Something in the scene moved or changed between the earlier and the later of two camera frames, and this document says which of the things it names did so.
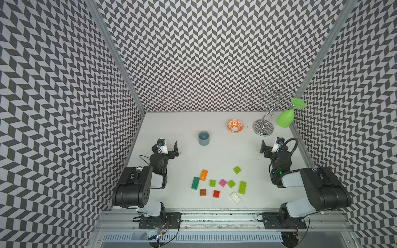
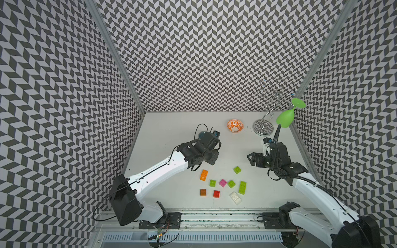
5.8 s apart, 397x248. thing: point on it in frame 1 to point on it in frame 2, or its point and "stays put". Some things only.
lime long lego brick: x=242 y=187 stays put
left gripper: x=171 y=155 to x=212 y=160
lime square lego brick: x=237 y=170 stays put
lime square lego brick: x=231 y=184 stays put
